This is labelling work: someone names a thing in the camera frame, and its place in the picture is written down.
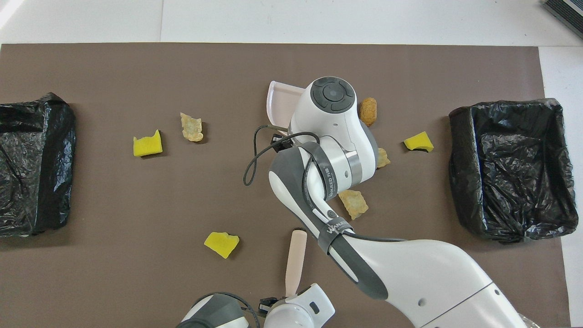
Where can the beige plastic dustpan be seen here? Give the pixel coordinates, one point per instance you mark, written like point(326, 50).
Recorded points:
point(282, 102)

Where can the beige hand brush black bristles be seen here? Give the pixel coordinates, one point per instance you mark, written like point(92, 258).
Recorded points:
point(296, 259)

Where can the beige orange rock chunk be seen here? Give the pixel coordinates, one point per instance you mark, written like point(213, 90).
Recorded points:
point(191, 127)

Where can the brown oval bread roll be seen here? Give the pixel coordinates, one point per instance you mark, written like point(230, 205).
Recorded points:
point(369, 111)

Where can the pale yellow lump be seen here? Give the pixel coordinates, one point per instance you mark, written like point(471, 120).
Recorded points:
point(382, 158)

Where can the yellow green sponge piece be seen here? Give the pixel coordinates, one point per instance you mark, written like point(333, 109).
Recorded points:
point(148, 146)

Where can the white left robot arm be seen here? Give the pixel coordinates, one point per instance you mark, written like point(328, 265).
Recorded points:
point(296, 314)

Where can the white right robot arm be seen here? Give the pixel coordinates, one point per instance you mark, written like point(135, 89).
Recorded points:
point(410, 269)

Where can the bin lined with black bag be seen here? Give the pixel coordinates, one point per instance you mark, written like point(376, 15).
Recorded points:
point(36, 173)
point(514, 182)

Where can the brown table mat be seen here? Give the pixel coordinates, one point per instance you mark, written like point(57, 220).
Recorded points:
point(136, 68)

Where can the black ribbed device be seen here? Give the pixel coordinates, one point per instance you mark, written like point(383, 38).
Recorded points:
point(569, 11)

